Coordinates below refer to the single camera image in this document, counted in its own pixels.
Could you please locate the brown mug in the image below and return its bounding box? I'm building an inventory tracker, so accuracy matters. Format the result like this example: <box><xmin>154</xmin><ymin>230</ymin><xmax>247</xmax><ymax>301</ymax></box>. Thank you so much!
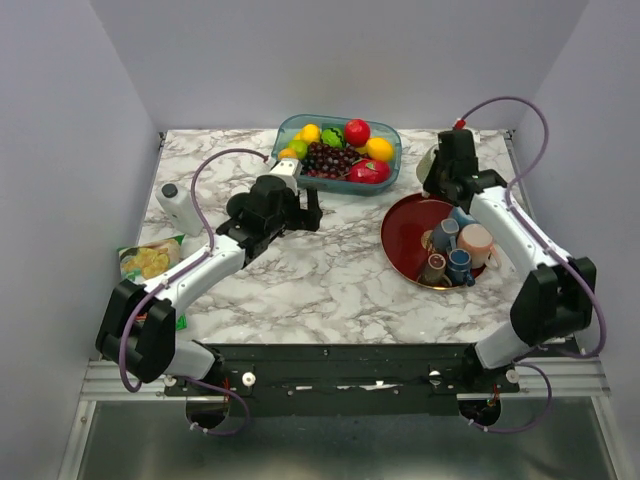
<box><xmin>418</xmin><ymin>253</ymin><xmax>452</xmax><ymax>288</ymax></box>

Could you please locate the light green mug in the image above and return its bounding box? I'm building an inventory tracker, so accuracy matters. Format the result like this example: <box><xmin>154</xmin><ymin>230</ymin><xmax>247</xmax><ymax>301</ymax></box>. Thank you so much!
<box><xmin>415</xmin><ymin>145</ymin><xmax>437</xmax><ymax>185</ymax></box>

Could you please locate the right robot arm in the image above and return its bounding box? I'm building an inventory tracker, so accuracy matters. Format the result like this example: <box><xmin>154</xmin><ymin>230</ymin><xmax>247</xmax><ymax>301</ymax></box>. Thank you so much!
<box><xmin>422</xmin><ymin>129</ymin><xmax>596</xmax><ymax>392</ymax></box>

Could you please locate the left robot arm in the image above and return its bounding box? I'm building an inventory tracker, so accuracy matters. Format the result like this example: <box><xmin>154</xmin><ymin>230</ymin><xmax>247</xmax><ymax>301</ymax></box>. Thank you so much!
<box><xmin>96</xmin><ymin>175</ymin><xmax>322</xmax><ymax>395</ymax></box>

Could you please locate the light blue mug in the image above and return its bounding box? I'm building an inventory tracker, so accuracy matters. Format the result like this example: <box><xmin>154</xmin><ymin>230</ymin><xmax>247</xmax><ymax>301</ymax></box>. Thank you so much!
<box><xmin>448</xmin><ymin>207</ymin><xmax>478</xmax><ymax>230</ymax></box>

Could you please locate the grey blue mug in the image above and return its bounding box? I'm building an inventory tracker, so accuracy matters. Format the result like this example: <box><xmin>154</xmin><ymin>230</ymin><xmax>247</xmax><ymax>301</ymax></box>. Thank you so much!
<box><xmin>429</xmin><ymin>218</ymin><xmax>460</xmax><ymax>255</ymax></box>

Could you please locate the pink mug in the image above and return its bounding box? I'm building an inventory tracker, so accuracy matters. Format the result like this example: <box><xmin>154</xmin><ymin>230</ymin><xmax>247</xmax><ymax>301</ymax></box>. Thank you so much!
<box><xmin>457</xmin><ymin>223</ymin><xmax>502</xmax><ymax>269</ymax></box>

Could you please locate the dark blue mug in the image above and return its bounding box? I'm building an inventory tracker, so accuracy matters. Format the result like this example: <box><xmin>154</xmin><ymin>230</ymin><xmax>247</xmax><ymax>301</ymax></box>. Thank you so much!
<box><xmin>446</xmin><ymin>248</ymin><xmax>475</xmax><ymax>286</ymax></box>

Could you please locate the red grape bunch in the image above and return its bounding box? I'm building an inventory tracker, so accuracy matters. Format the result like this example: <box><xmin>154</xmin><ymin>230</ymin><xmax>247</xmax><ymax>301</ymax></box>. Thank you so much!
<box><xmin>305</xmin><ymin>170</ymin><xmax>349</xmax><ymax>181</ymax></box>

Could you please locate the dark purple grape bunch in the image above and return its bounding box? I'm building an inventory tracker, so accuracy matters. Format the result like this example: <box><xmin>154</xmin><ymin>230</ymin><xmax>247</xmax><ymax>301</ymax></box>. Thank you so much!
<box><xmin>302</xmin><ymin>142</ymin><xmax>365</xmax><ymax>175</ymax></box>

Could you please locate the orange mandarin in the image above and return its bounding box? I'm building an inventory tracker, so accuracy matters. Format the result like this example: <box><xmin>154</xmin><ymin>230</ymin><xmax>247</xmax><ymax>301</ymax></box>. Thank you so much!
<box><xmin>278</xmin><ymin>148</ymin><xmax>298</xmax><ymax>160</ymax></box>

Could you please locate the teal plastic fruit tub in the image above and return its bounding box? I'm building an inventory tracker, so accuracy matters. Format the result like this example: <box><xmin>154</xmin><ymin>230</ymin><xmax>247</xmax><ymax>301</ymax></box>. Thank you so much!
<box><xmin>271</xmin><ymin>114</ymin><xmax>402</xmax><ymax>196</ymax></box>

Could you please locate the green lime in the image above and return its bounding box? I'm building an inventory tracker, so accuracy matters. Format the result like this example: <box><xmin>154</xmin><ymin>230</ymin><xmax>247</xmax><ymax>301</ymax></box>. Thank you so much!
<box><xmin>287</xmin><ymin>139</ymin><xmax>308</xmax><ymax>160</ymax></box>

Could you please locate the pink dragon fruit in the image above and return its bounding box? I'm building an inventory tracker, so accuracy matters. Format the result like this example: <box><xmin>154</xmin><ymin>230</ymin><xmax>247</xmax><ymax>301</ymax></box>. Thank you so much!
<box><xmin>347</xmin><ymin>158</ymin><xmax>391</xmax><ymax>184</ymax></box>

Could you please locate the red round tray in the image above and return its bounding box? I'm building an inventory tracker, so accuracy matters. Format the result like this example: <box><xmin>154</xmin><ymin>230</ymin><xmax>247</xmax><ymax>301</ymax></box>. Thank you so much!
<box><xmin>380</xmin><ymin>192</ymin><xmax>489</xmax><ymax>292</ymax></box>

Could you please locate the yellow lemon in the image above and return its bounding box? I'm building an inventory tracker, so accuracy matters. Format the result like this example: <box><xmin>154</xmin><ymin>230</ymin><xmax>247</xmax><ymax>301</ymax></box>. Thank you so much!
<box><xmin>366</xmin><ymin>137</ymin><xmax>394</xmax><ymax>162</ymax></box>

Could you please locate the green striped melon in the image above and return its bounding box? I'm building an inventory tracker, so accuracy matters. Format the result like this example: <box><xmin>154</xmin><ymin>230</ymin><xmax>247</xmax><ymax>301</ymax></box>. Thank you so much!
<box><xmin>321</xmin><ymin>127</ymin><xmax>346</xmax><ymax>149</ymax></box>

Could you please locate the yellow pear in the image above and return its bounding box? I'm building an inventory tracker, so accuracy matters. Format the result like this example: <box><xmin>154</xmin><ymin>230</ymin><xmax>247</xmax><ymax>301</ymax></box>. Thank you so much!
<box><xmin>294</xmin><ymin>123</ymin><xmax>322</xmax><ymax>145</ymax></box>

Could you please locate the red apple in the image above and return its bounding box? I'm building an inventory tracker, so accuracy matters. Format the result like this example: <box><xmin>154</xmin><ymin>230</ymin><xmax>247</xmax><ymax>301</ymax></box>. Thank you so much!
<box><xmin>344</xmin><ymin>118</ymin><xmax>371</xmax><ymax>148</ymax></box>

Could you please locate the white bottle black cap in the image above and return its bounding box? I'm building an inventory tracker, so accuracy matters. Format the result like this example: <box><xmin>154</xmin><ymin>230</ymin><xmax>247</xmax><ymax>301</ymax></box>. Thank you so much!
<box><xmin>155</xmin><ymin>183</ymin><xmax>203</xmax><ymax>237</ymax></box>

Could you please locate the green chips bag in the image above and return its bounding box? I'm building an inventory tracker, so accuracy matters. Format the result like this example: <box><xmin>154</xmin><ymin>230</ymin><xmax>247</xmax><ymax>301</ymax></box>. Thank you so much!
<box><xmin>117</xmin><ymin>234</ymin><xmax>189</xmax><ymax>332</ymax></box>

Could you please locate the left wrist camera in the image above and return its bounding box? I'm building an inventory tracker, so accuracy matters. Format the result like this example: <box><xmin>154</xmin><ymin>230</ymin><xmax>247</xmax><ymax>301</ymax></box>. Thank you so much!
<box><xmin>269</xmin><ymin>158</ymin><xmax>302</xmax><ymax>193</ymax></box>

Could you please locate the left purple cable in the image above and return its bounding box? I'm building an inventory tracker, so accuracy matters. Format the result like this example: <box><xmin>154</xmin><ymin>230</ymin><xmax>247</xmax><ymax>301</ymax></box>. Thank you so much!
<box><xmin>119</xmin><ymin>148</ymin><xmax>276</xmax><ymax>437</ymax></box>

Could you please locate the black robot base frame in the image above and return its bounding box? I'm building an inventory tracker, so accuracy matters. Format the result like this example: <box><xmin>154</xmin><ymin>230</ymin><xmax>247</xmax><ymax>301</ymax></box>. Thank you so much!
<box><xmin>164</xmin><ymin>337</ymin><xmax>521</xmax><ymax>419</ymax></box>

